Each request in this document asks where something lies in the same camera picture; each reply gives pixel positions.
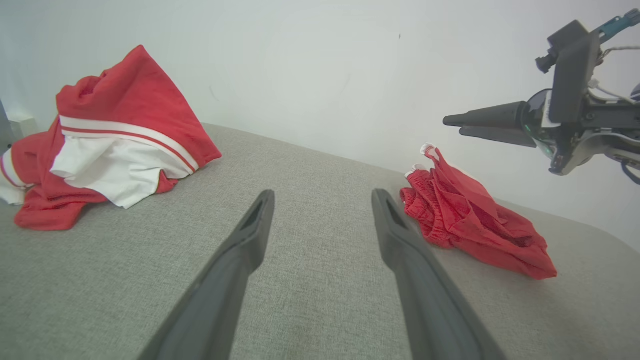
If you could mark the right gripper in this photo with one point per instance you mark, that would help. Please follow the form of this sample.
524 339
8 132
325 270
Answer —
575 137

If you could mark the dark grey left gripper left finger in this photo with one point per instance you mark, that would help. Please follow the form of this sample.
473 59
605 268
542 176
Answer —
220 300

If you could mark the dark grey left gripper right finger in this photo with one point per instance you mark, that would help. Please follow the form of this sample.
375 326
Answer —
430 300

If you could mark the red shorts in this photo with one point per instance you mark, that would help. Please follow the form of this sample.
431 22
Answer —
470 220

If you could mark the red and white shirt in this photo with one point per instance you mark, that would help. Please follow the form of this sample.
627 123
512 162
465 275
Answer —
135 100

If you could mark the grey fabric sofa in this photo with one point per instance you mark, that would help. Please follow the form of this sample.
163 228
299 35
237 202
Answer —
320 210

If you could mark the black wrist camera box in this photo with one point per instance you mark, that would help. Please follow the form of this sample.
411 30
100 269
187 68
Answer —
575 75

